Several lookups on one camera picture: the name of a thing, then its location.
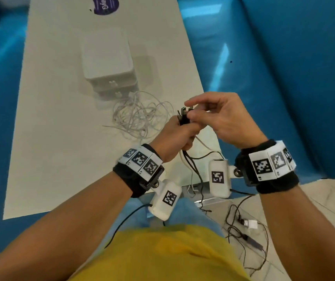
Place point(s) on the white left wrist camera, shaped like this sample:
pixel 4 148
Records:
pixel 161 210

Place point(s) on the person's yellow shirt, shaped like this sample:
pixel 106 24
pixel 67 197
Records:
pixel 161 254

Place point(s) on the white box with drawers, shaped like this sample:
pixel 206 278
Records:
pixel 106 52

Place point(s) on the black marker-tagged wristband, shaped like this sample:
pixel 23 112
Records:
pixel 275 184
pixel 126 178

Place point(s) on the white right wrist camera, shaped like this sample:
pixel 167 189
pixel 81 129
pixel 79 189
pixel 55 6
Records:
pixel 218 190

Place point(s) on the white plug adapter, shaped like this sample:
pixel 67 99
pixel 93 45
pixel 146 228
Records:
pixel 251 224

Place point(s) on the round purple sticker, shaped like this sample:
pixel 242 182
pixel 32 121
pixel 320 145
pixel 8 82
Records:
pixel 106 5

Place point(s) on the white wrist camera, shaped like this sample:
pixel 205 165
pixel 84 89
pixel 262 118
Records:
pixel 161 210
pixel 218 190

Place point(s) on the person's left hand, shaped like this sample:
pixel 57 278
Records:
pixel 173 137

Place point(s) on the black marker-tagged right wristband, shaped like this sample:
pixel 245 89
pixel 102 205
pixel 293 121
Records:
pixel 275 184

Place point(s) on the white table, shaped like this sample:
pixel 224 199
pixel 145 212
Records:
pixel 53 114

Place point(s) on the black marker-tagged left wristband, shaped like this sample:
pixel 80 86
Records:
pixel 126 178

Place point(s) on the person's blue jeans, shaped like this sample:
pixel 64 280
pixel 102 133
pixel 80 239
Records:
pixel 191 213

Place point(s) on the person's left forearm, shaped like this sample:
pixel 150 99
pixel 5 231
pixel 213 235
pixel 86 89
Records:
pixel 53 231

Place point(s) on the black rectangular hub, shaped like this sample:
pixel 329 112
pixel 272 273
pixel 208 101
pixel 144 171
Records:
pixel 256 244

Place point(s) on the person's right hand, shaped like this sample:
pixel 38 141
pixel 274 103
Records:
pixel 232 119

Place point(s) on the person's right forearm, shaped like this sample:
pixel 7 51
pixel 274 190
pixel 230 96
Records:
pixel 302 231

